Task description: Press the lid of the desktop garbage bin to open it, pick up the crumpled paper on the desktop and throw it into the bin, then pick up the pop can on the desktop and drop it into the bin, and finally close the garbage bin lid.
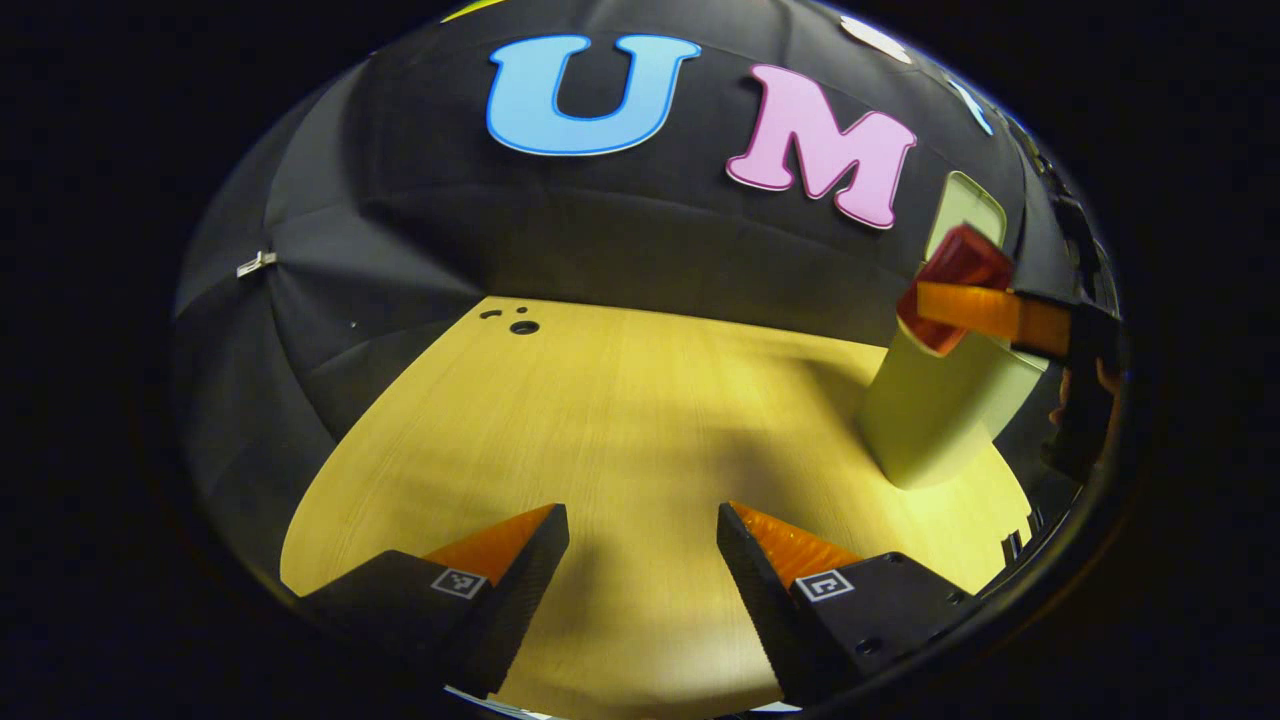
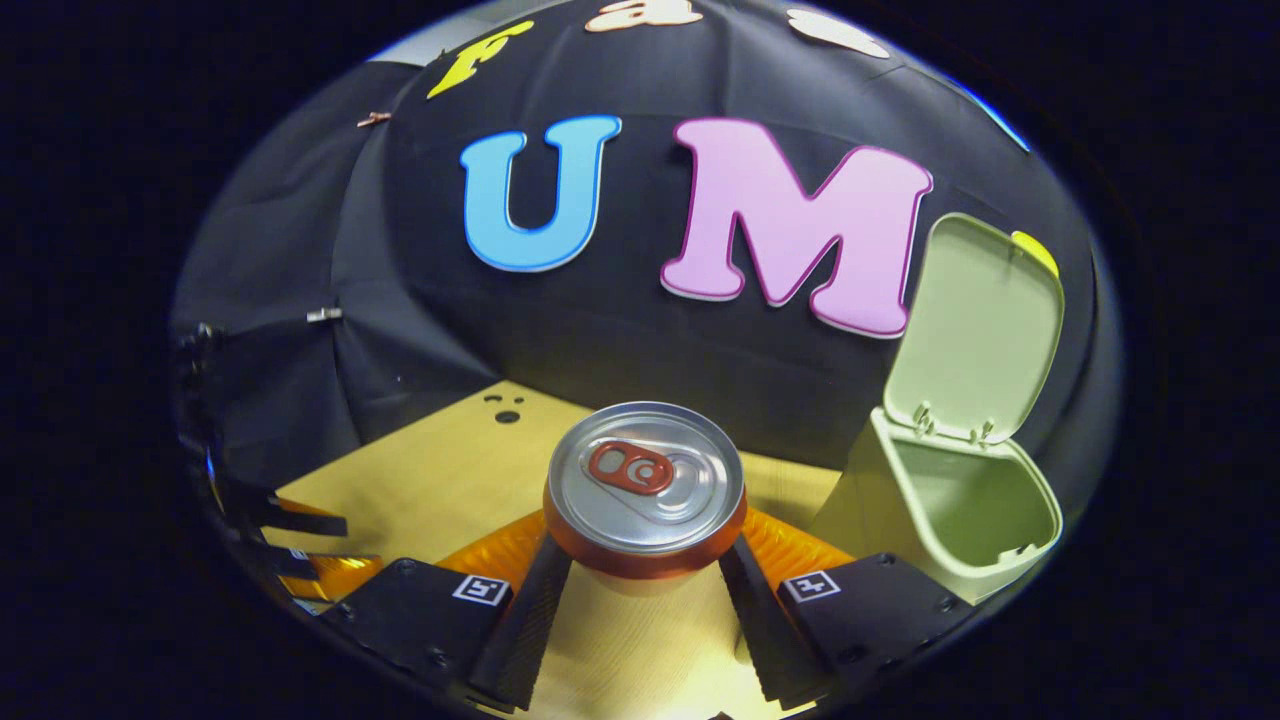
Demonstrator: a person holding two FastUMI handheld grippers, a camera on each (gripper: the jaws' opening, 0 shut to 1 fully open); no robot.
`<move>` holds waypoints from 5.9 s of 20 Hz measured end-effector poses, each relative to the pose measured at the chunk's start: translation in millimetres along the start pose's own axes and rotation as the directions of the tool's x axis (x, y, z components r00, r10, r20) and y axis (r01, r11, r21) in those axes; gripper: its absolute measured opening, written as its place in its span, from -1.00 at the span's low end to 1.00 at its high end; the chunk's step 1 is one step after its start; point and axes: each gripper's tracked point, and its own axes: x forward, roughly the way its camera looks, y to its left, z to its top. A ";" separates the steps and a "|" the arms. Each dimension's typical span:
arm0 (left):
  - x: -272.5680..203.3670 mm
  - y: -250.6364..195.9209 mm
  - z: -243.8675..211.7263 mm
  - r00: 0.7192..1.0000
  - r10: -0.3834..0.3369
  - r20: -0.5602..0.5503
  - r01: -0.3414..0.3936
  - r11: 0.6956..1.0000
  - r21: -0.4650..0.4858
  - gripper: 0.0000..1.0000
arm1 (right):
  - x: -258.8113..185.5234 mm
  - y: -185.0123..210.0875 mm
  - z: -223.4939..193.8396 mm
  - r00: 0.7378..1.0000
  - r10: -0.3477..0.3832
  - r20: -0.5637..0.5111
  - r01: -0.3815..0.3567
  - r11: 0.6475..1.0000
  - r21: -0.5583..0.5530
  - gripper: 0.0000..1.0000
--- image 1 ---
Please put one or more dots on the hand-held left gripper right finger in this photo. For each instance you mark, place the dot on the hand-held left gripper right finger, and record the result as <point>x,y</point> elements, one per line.
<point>755,600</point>

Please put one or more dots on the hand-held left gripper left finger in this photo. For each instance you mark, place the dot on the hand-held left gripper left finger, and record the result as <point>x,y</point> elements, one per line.
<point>520,590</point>

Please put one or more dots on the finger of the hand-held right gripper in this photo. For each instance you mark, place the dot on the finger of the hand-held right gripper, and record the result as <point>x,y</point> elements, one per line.
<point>985,312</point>

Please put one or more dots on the orange pop can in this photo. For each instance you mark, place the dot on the orange pop can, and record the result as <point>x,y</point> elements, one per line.
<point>960,260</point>

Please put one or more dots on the green desktop garbage bin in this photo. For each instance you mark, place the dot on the green desktop garbage bin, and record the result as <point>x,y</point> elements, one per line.
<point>930,420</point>

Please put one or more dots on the wooden desktop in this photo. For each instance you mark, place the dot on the wooden desktop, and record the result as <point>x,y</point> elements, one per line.
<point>640,420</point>

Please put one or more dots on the black backdrop cloth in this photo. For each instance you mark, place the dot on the black backdrop cloth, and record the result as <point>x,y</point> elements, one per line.
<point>600,230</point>

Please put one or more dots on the white cloth clip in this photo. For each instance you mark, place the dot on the white cloth clip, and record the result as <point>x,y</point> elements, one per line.
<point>256,263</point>

